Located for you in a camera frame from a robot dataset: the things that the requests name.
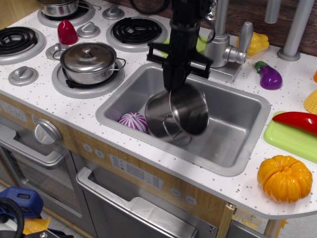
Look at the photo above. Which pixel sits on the grey oven door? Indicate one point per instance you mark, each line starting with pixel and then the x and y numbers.
pixel 47 169

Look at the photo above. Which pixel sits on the silver stove knob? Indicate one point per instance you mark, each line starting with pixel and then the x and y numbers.
pixel 88 30
pixel 113 13
pixel 23 76

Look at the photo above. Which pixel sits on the grey sink basin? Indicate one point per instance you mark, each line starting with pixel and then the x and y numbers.
pixel 236 120

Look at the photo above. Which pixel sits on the silver stove knob rear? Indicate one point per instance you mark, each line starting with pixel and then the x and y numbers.
pixel 113 13

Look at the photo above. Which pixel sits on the yellow toy bell pepper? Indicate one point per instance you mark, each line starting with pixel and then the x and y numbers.
pixel 258 44

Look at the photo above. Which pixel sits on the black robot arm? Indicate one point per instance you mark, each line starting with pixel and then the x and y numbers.
pixel 184 11

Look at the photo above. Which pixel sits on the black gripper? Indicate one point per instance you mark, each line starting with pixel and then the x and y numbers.
pixel 182 58

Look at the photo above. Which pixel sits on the grey post short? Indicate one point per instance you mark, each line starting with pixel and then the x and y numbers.
pixel 272 11

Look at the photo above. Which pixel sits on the black rear coil burner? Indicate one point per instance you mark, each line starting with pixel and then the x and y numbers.
pixel 136 30

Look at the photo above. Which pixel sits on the green plastic plate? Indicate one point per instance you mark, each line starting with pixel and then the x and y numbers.
pixel 200 46

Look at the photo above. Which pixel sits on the black left coil burner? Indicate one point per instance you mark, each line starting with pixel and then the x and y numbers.
pixel 16 39

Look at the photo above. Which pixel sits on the yellow toy corn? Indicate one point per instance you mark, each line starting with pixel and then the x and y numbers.
pixel 310 104

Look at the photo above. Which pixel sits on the silver stove knob hidden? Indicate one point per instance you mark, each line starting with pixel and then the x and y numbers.
pixel 55 49

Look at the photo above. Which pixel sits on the grey dishwasher door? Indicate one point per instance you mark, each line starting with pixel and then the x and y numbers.
pixel 120 209

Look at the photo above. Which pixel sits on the silver stove knob front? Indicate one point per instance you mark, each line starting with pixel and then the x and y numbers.
pixel 23 76

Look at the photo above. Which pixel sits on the black coil burner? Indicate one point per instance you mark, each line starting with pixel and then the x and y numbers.
pixel 136 30
pixel 16 39

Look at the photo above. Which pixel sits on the lidded steel pot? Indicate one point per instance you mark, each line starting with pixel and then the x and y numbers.
pixel 89 63

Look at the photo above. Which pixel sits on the silver oven dial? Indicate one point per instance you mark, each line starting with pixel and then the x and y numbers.
pixel 46 133

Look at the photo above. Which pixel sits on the silver toy faucet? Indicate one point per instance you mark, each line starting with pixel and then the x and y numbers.
pixel 227 59

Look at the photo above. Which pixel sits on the orange toy pumpkin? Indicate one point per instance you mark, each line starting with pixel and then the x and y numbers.
pixel 284 179

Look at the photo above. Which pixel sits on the red toy pepper tip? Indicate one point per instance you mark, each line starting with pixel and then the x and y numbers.
pixel 66 33

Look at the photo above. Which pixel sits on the grey post right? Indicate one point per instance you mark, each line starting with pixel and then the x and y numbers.
pixel 290 51

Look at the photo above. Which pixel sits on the purple white toy onion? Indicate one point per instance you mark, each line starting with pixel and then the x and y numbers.
pixel 135 121

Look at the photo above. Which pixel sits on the red toy chili pepper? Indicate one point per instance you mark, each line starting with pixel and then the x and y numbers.
pixel 304 121

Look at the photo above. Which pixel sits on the tall steel pot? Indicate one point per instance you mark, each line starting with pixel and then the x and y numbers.
pixel 177 115

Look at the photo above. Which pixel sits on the silver stove knob middle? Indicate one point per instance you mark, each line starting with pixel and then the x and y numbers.
pixel 88 30

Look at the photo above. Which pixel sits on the purple toy eggplant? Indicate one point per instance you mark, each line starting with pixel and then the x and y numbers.
pixel 270 78

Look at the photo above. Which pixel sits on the green cutting board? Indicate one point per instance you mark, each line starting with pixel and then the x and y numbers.
pixel 292 140

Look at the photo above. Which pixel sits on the steel pot at back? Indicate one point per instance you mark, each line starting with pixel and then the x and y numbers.
pixel 63 8

